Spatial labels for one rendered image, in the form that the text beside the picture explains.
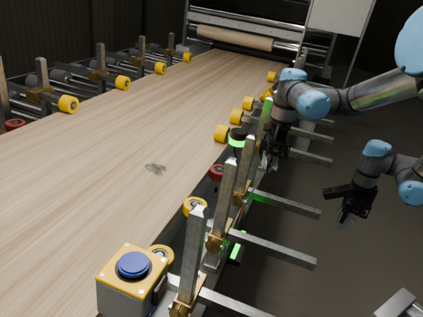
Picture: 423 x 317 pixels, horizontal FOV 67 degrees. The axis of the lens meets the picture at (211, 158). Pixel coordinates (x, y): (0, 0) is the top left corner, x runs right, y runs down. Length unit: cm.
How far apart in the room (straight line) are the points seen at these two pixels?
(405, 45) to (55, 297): 84
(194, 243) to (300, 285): 151
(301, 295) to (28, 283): 160
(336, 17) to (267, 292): 237
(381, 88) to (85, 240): 84
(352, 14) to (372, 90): 243
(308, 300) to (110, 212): 143
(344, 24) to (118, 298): 307
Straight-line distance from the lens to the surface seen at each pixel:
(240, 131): 113
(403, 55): 62
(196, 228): 70
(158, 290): 44
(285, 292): 211
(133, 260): 45
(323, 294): 221
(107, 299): 46
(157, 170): 120
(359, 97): 91
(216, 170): 127
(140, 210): 104
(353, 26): 329
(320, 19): 329
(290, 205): 126
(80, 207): 106
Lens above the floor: 156
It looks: 29 degrees down
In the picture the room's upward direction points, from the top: 9 degrees clockwise
